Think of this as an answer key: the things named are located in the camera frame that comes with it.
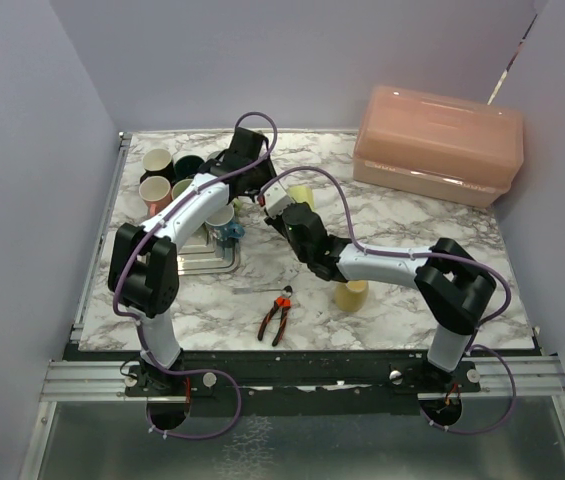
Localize yellow mug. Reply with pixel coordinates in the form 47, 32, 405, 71
334, 280, 369, 313

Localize lime green faceted mug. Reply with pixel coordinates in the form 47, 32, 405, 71
287, 185, 315, 211

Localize dark teal mug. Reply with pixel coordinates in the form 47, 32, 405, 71
174, 155, 205, 182

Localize sage green mug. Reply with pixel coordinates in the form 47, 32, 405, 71
171, 179, 193, 200

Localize blue dotted mug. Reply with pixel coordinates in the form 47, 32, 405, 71
205, 204, 245, 246

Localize black mug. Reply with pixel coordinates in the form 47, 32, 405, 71
140, 148, 176, 185

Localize pink and blue mug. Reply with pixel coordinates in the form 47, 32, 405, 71
138, 176, 171, 217

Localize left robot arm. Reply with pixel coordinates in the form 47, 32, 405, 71
108, 126, 277, 395

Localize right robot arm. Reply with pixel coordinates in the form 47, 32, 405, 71
265, 202, 496, 391

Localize orange black pliers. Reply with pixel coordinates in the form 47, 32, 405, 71
256, 284, 295, 348

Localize steel tray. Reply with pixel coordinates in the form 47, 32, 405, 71
178, 225, 240, 276

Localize pink plastic storage box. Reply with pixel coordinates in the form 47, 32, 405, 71
353, 86, 524, 208

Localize clear handle screwdriver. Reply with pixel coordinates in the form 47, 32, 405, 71
232, 286, 283, 295

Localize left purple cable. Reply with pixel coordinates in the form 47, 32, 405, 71
112, 111, 279, 441

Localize purple cable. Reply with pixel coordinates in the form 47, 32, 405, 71
112, 111, 279, 441
259, 166, 518, 436

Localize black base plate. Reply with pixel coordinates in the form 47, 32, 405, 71
63, 350, 480, 424

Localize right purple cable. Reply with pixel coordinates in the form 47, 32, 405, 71
259, 166, 518, 436

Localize aluminium rail frame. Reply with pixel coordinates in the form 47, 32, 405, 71
39, 358, 138, 403

